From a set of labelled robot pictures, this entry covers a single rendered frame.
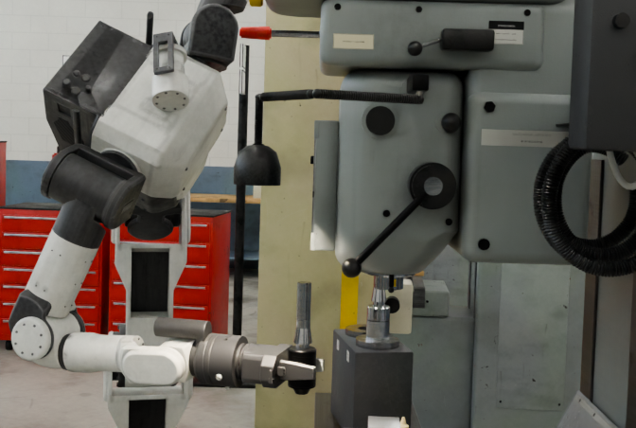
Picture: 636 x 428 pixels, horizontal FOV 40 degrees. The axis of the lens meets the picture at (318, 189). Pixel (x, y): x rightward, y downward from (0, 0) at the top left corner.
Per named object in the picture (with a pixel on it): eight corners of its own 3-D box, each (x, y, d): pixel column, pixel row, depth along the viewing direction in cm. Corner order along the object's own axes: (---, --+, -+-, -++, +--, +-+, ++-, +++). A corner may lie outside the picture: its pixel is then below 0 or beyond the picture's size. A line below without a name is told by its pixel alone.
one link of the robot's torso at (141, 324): (109, 382, 208) (112, 185, 210) (185, 380, 212) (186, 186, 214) (108, 394, 193) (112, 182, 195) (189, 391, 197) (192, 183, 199)
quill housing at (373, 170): (334, 277, 134) (342, 65, 133) (332, 259, 155) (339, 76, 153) (460, 281, 134) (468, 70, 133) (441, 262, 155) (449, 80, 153)
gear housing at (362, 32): (319, 63, 131) (321, -5, 130) (319, 76, 155) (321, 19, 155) (545, 71, 131) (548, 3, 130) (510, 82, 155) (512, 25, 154)
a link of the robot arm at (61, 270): (-13, 337, 159) (36, 226, 156) (29, 328, 171) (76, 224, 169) (36, 369, 156) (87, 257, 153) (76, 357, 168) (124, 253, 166)
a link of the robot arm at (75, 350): (111, 379, 154) (15, 374, 159) (139, 368, 163) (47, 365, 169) (110, 317, 154) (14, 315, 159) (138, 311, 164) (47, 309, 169)
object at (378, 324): (393, 340, 179) (394, 312, 179) (372, 342, 177) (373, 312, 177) (381, 335, 184) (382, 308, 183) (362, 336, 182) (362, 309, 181)
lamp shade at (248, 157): (225, 183, 136) (226, 142, 136) (266, 183, 140) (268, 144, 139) (246, 186, 130) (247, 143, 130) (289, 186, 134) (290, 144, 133)
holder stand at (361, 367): (351, 445, 175) (355, 346, 174) (329, 412, 196) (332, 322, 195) (410, 443, 177) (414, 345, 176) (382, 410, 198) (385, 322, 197)
